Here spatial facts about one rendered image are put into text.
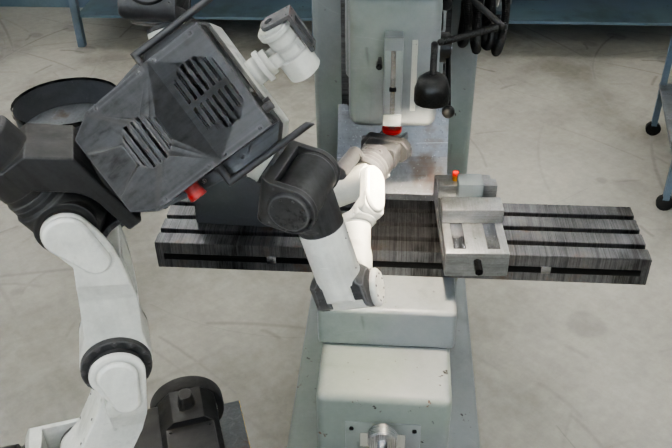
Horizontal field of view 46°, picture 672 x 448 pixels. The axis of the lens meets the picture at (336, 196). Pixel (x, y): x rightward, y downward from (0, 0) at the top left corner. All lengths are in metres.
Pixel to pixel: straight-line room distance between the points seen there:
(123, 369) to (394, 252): 0.73
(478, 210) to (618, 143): 2.73
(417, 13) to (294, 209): 0.55
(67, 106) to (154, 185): 2.64
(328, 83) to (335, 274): 0.90
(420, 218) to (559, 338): 1.30
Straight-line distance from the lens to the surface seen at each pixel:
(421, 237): 2.02
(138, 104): 1.30
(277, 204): 1.37
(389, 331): 1.97
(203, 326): 3.26
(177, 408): 2.14
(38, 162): 1.41
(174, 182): 1.30
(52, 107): 3.95
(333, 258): 1.47
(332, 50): 2.24
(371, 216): 1.68
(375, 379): 1.93
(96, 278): 1.53
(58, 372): 3.22
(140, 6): 1.39
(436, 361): 1.98
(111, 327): 1.64
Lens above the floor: 2.18
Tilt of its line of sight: 34 degrees down
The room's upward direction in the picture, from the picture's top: 1 degrees counter-clockwise
